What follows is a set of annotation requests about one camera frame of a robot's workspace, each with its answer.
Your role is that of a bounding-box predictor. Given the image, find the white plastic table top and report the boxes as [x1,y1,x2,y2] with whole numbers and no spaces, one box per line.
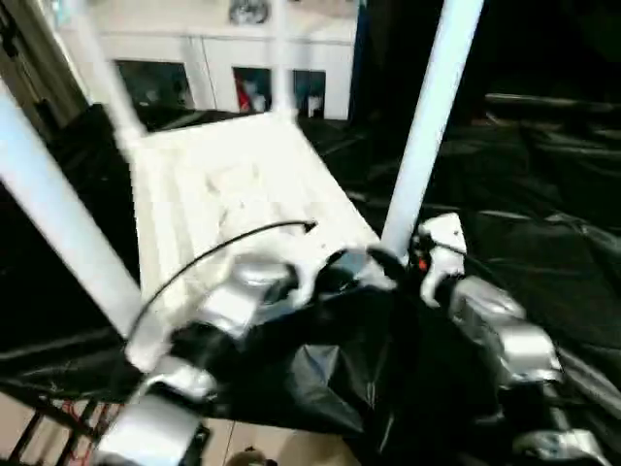
[121,111,385,372]

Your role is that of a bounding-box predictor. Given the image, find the white plastic table leg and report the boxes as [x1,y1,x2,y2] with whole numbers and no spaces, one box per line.
[66,0,148,158]
[269,0,296,121]
[0,82,148,339]
[379,0,487,259]

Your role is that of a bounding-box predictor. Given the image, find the black mat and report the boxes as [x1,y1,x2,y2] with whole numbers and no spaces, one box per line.
[0,92,621,466]

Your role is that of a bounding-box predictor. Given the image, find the black robot left foot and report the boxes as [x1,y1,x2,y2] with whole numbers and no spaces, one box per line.
[228,447,278,466]

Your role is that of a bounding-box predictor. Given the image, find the dark grey bar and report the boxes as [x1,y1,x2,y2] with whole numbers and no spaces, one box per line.
[485,90,621,116]

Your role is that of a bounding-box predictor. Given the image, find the white glass-door cabinet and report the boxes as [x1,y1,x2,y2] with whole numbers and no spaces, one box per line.
[53,0,362,123]

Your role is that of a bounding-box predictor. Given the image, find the shiny silver ornament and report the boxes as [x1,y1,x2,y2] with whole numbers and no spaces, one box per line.
[227,0,272,26]

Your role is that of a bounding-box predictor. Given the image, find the grey metal rack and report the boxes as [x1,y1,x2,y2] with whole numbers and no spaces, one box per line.
[0,0,90,117]

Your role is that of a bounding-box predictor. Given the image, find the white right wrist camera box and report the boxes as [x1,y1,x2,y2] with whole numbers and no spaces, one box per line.
[411,213,469,308]

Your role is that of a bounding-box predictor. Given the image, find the red floor cord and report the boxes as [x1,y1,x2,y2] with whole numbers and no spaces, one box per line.
[47,396,110,440]

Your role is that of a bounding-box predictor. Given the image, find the black folding table frame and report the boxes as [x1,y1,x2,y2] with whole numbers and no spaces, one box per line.
[0,328,129,466]

